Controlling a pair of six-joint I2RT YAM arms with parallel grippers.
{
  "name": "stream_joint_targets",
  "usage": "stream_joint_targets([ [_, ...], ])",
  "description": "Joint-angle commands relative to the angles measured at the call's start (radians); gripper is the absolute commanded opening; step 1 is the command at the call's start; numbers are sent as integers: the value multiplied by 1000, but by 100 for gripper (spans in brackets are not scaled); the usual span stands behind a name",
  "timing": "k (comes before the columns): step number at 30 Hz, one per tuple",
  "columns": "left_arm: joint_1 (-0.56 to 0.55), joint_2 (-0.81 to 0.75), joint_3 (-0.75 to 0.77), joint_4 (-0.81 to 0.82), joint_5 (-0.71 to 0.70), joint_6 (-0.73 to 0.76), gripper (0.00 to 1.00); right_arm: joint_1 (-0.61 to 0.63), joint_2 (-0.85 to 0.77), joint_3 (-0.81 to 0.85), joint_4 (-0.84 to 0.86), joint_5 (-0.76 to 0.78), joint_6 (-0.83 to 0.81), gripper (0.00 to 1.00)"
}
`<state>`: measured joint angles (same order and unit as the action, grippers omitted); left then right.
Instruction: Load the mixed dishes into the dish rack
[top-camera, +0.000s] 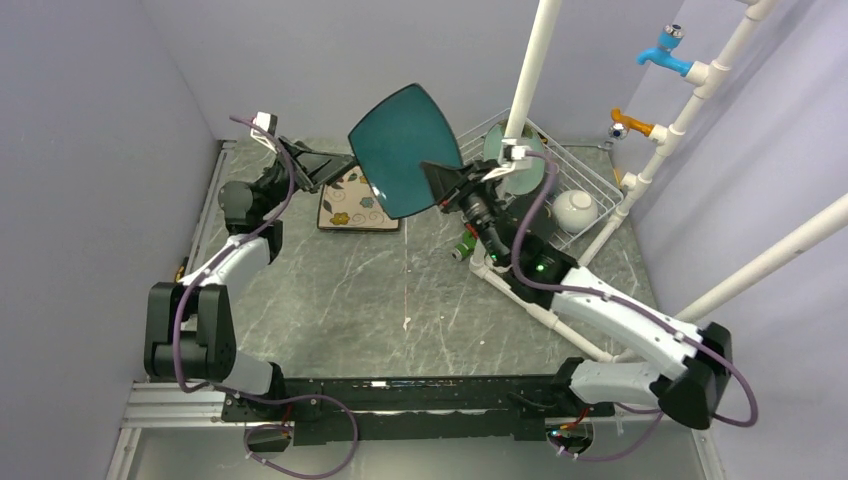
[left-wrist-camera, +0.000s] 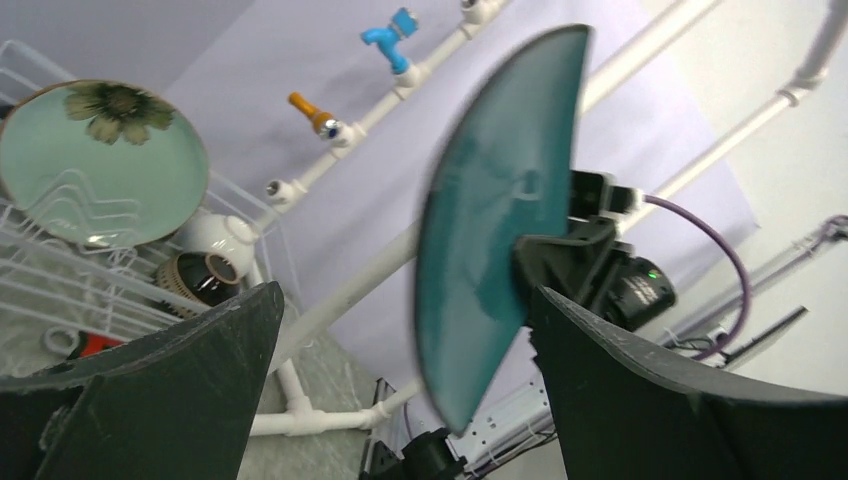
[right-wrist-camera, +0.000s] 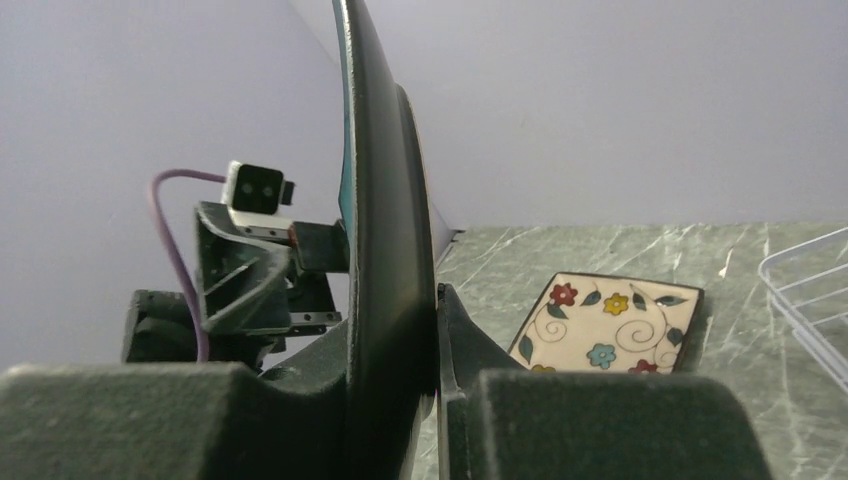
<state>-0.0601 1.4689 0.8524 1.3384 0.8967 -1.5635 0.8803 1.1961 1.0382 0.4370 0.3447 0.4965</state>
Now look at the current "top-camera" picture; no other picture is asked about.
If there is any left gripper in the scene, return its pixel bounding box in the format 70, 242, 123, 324
256, 136, 359, 218

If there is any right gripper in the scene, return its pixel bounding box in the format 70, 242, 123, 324
422, 158, 511, 265

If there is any teal square plate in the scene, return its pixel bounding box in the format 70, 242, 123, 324
347, 83, 463, 219

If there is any mint green flower plate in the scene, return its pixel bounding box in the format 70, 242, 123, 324
482, 122, 545, 196

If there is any white ceramic bowl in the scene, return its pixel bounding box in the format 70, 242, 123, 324
551, 190, 599, 234

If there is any beige patterned bowl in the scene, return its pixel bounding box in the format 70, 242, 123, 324
507, 196, 563, 250

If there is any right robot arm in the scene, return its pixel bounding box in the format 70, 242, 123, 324
421, 161, 738, 430

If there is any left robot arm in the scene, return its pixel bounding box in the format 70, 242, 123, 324
144, 140, 356, 420

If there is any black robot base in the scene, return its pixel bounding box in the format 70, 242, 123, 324
221, 374, 615, 446

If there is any cream square plate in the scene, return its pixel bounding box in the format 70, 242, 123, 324
316, 166, 400, 232

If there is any green faucet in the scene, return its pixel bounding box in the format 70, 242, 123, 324
451, 230, 477, 261

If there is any orange faucet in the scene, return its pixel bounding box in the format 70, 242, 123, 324
608, 108, 668, 145

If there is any blue faucet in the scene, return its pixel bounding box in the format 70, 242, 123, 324
636, 23, 693, 77

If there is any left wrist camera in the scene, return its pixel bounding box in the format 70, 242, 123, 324
250, 112, 279, 154

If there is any white wire dish rack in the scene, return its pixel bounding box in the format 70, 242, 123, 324
457, 108, 624, 251

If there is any white pvc pipe frame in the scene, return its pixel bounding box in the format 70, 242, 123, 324
506, 1, 847, 321

